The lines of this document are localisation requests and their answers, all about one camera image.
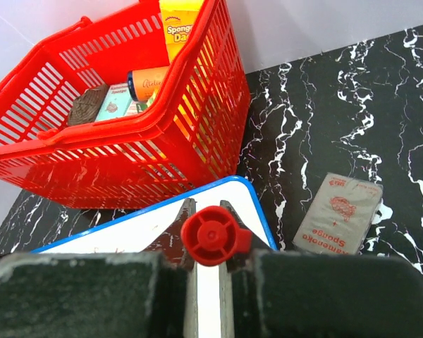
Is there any red capped whiteboard marker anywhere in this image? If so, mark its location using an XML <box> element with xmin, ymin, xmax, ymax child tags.
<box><xmin>180</xmin><ymin>206</ymin><xmax>252</xmax><ymax>267</ymax></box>

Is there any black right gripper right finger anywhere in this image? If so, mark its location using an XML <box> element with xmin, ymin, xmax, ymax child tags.
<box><xmin>219</xmin><ymin>200</ymin><xmax>272</xmax><ymax>337</ymax></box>

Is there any red plastic shopping basket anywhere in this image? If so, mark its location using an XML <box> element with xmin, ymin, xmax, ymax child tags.
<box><xmin>0</xmin><ymin>1</ymin><xmax>250</xmax><ymax>209</ymax></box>

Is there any brown round bread pack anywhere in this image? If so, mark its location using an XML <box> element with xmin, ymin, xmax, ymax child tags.
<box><xmin>67</xmin><ymin>84</ymin><xmax>109</xmax><ymax>127</ymax></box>

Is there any orange blue can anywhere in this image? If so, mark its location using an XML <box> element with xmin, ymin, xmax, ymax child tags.
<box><xmin>127</xmin><ymin>66</ymin><xmax>169</xmax><ymax>101</ymax></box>

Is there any tall orange sponge box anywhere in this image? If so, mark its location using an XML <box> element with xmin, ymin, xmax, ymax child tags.
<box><xmin>159</xmin><ymin>0</ymin><xmax>203</xmax><ymax>63</ymax></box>

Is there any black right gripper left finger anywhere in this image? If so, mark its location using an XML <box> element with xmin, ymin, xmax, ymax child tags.
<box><xmin>145</xmin><ymin>198</ymin><xmax>196</xmax><ymax>337</ymax></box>

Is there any white whiteboard blue frame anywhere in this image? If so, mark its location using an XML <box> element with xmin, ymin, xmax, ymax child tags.
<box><xmin>36</xmin><ymin>176</ymin><xmax>276</xmax><ymax>337</ymax></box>

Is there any teal small box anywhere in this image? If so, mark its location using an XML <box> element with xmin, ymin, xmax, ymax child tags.
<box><xmin>95</xmin><ymin>82</ymin><xmax>133</xmax><ymax>122</ymax></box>

